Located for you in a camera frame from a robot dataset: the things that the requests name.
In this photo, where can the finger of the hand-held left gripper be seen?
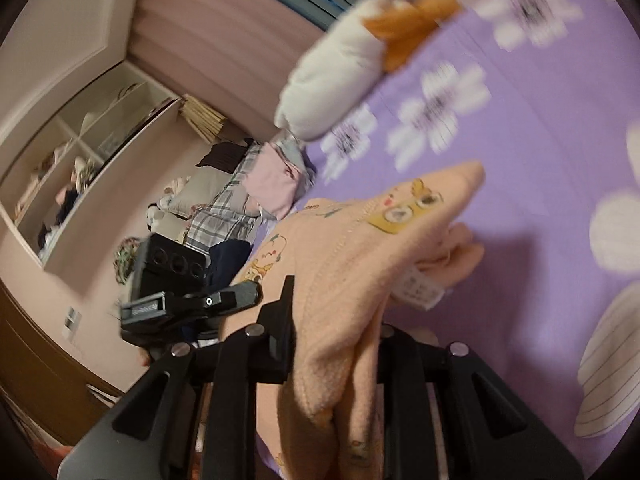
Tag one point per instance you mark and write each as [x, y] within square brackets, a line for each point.
[242, 296]

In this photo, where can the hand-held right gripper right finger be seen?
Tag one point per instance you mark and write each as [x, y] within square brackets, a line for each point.
[405, 390]

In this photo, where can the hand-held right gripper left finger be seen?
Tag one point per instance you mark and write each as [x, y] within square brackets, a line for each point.
[280, 342]

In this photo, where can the orange printed small garment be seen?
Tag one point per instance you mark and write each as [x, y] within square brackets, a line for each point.
[340, 270]

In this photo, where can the dark navy cloth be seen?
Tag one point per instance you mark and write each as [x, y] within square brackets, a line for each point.
[227, 260]

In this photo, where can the green floral cloth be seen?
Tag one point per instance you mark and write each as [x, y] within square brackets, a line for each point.
[125, 260]

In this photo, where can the grey plaid shirt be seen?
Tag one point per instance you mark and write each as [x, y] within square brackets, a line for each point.
[220, 215]

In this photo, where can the beige pillow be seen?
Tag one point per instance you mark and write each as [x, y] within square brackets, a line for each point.
[197, 190]

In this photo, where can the pink cloth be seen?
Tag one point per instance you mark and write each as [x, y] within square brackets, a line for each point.
[272, 180]

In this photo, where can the dark brown cloth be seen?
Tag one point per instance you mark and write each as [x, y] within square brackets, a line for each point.
[222, 155]

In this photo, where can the grey blue cloth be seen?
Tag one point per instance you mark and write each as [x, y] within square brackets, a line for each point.
[300, 160]

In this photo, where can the brown wooden furniture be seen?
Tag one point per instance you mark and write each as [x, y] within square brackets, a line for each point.
[45, 375]

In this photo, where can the white open shelf unit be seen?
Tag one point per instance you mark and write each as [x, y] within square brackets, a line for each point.
[100, 130]

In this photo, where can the tan ribbed bundle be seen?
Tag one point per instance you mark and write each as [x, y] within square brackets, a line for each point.
[202, 117]

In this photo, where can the white and orange plush toy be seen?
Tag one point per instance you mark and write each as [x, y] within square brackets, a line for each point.
[335, 85]

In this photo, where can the pinkish brown curtain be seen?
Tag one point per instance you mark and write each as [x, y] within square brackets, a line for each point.
[200, 35]

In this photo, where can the purple floral bed sheet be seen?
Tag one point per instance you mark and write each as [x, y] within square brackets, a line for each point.
[530, 170]

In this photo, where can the white wall socket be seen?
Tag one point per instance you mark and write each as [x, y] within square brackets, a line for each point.
[72, 325]

